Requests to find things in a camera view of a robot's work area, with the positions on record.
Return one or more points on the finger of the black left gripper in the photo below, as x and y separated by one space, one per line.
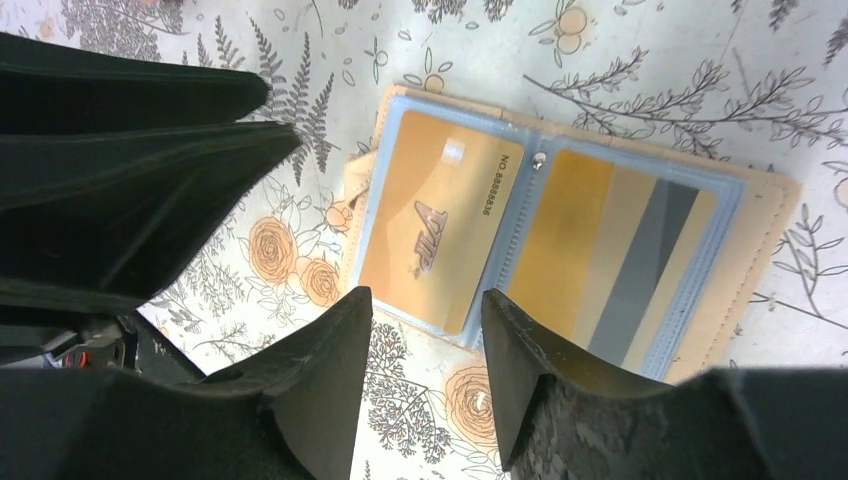
102 223
49 89

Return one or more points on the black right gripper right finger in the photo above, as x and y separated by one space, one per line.
561 412

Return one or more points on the beige card holder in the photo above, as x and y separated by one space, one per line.
753 209

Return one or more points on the gold grey striped card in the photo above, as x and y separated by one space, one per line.
607 249

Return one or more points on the gold VIP card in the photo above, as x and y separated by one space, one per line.
440 207

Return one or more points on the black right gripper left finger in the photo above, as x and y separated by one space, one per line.
289 411

